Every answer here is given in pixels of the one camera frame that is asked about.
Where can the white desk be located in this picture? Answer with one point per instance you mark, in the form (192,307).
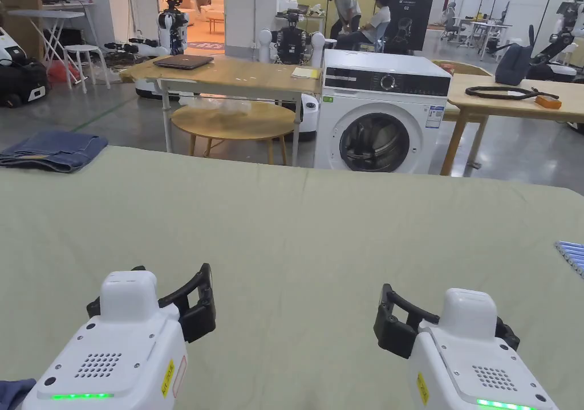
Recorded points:
(488,33)

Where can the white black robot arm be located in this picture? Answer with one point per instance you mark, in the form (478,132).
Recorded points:
(561,40)

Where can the white black robot with camera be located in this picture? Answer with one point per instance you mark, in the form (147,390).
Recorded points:
(172,29)

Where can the folded blue denim garment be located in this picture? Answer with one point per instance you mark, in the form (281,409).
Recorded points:
(50,150)

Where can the bed with pale green sheet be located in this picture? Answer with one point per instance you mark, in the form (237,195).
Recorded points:
(292,227)

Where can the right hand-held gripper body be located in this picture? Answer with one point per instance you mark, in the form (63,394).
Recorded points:
(474,355)

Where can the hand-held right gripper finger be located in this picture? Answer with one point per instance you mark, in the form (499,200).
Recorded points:
(507,332)
(392,332)

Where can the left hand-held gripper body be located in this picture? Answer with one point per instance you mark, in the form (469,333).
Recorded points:
(114,350)

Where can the dark blue garment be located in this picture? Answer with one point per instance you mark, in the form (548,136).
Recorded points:
(16,389)

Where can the black white humanoid robot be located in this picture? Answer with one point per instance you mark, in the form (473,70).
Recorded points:
(292,40)

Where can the black wheeled bag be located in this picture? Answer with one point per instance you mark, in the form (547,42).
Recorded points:
(23,84)

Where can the white washing machine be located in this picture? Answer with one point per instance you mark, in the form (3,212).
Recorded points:
(383,122)

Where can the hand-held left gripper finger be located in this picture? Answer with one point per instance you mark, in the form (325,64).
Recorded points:
(198,318)
(93,308)

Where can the blue white striped item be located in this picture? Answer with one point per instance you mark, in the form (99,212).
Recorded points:
(572,257)

